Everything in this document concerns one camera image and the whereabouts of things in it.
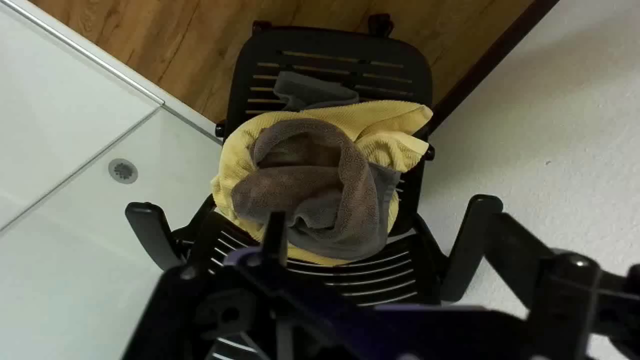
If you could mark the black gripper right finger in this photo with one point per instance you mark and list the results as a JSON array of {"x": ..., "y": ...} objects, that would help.
[{"x": 475, "y": 241}]

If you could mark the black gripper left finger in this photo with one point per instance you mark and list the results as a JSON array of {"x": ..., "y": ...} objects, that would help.
[{"x": 155, "y": 232}]

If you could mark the fixed glass shower panel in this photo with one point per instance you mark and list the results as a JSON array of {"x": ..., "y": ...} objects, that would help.
[{"x": 66, "y": 100}]

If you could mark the round metal floor drain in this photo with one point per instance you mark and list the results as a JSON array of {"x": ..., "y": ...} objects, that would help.
[{"x": 122, "y": 171}]

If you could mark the yellow towel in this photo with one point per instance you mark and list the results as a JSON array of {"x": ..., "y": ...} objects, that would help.
[{"x": 392, "y": 131}]

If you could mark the brown towel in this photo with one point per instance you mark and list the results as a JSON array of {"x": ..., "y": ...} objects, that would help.
[{"x": 313, "y": 172}]

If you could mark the dark wooden baseboard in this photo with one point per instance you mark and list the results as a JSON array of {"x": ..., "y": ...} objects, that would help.
[{"x": 493, "y": 61}]

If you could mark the grey cloth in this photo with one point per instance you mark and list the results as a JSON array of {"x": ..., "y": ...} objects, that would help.
[{"x": 306, "y": 90}]

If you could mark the black office chair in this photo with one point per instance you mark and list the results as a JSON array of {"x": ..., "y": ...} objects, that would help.
[{"x": 333, "y": 61}]

